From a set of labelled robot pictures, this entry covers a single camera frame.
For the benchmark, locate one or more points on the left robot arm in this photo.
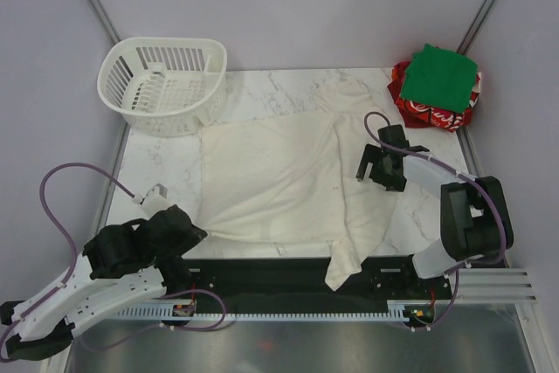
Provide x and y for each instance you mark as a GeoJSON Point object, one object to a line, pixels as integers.
{"type": "Point", "coordinates": [122, 265]}

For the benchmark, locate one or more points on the white plastic laundry basket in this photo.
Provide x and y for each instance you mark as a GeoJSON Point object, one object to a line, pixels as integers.
{"type": "Point", "coordinates": [165, 87]}

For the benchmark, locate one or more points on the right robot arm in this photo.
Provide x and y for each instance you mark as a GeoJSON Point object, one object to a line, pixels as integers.
{"type": "Point", "coordinates": [473, 219]}

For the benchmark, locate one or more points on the cream white t shirt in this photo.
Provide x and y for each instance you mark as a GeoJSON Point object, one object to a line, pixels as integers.
{"type": "Point", "coordinates": [291, 179]}

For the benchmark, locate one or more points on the left aluminium table rail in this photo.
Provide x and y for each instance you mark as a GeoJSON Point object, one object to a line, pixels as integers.
{"type": "Point", "coordinates": [112, 167]}

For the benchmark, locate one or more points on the folded green t shirt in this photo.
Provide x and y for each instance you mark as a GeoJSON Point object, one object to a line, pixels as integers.
{"type": "Point", "coordinates": [440, 78]}

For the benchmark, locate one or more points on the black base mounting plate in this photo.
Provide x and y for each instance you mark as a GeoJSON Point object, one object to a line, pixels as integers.
{"type": "Point", "coordinates": [298, 285]}

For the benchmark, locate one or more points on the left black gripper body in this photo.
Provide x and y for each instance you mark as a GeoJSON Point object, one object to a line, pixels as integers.
{"type": "Point", "coordinates": [186, 243]}

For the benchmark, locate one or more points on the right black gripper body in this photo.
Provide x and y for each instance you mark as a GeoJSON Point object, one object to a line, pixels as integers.
{"type": "Point", "coordinates": [388, 179]}

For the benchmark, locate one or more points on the white slotted cable duct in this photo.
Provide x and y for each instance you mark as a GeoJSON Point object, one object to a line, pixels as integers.
{"type": "Point", "coordinates": [173, 312]}

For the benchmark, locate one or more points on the right aluminium frame post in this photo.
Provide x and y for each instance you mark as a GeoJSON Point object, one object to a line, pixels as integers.
{"type": "Point", "coordinates": [475, 26]}

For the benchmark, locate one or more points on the folded red printed t shirt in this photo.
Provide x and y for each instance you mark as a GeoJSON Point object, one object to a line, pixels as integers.
{"type": "Point", "coordinates": [416, 115]}

